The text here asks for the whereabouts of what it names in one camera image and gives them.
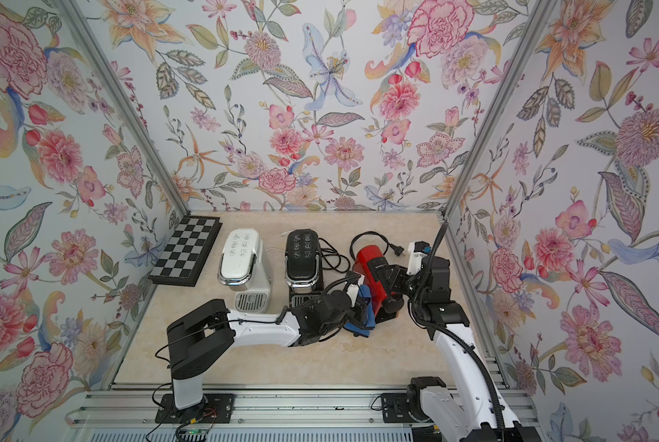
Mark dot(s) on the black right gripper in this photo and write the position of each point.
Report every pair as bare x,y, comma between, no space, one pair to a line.
393,277

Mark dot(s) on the red coffee machine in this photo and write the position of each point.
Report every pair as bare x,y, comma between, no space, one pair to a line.
374,276

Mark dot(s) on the blue microfiber cloth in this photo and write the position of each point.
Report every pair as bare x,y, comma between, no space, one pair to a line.
361,321

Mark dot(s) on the black coffee machine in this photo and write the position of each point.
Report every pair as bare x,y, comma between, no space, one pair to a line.
303,266

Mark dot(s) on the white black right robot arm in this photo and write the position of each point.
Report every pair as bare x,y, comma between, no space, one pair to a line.
474,409

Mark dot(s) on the white coffee machine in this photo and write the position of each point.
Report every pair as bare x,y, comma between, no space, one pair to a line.
244,270

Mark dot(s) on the black white chessboard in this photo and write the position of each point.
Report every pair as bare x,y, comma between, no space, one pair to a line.
183,258

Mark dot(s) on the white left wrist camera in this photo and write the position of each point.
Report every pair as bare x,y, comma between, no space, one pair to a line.
352,291

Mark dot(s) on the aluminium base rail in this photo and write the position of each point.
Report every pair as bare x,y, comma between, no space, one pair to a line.
143,413

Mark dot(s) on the aluminium frame post right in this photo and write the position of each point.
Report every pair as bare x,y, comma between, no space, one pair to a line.
466,162

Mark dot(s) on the aluminium frame post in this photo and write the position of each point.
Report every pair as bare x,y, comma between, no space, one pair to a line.
73,17
466,162

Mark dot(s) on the aluminium frame post left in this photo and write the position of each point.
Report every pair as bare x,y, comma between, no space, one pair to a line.
73,17

